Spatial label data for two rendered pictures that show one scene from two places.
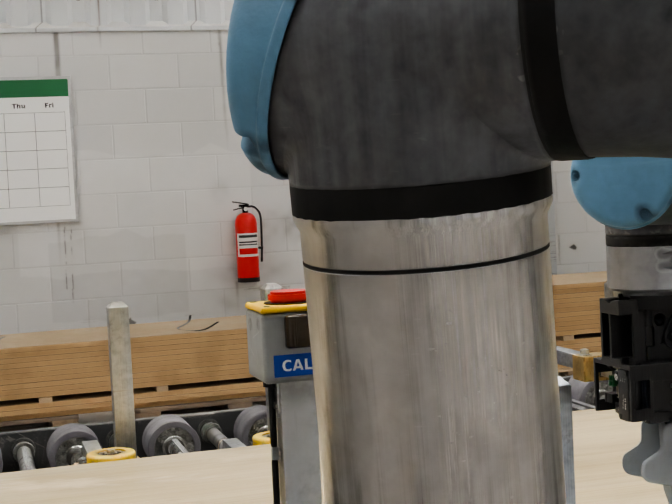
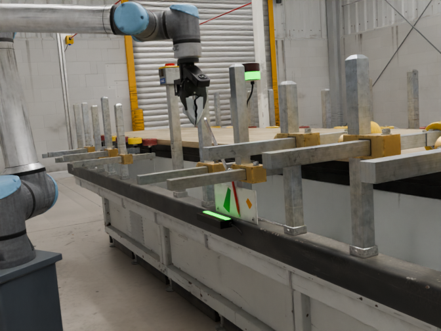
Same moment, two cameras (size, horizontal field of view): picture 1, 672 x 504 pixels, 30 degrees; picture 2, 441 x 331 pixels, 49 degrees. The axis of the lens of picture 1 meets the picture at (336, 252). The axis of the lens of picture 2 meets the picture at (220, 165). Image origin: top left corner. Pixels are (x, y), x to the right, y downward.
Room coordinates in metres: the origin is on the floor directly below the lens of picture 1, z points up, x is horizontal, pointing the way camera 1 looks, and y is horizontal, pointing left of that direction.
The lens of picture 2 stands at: (0.94, -1.89, 1.05)
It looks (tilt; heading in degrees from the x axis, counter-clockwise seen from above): 7 degrees down; 78
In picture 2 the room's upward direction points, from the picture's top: 4 degrees counter-clockwise
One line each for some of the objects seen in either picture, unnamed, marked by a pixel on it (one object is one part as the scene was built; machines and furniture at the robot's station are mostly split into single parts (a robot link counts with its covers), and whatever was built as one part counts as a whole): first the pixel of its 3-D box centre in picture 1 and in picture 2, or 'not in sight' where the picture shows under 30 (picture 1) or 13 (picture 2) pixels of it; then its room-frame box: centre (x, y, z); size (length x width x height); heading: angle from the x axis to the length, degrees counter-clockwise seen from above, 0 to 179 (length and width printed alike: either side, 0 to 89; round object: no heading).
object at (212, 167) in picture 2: not in sight; (210, 169); (1.25, -0.23, 0.84); 0.13 x 0.06 x 0.05; 106
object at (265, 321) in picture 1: (291, 342); (170, 76); (1.17, 0.05, 1.18); 0.07 x 0.07 x 0.08; 16
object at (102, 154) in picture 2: not in sight; (102, 154); (0.85, 0.94, 0.83); 0.43 x 0.03 x 0.04; 16
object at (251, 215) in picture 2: not in sight; (233, 201); (1.28, -0.42, 0.75); 0.26 x 0.01 x 0.10; 106
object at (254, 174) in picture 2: not in sight; (248, 172); (1.32, -0.46, 0.85); 0.13 x 0.06 x 0.05; 106
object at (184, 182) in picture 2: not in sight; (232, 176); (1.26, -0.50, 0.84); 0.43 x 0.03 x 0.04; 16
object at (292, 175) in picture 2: not in sight; (292, 173); (1.38, -0.68, 0.86); 0.03 x 0.03 x 0.48; 16
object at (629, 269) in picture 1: (656, 269); (186, 52); (1.18, -0.30, 1.23); 0.10 x 0.09 x 0.05; 16
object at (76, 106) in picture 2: not in sight; (79, 136); (0.68, 1.72, 0.91); 0.03 x 0.03 x 0.48; 16
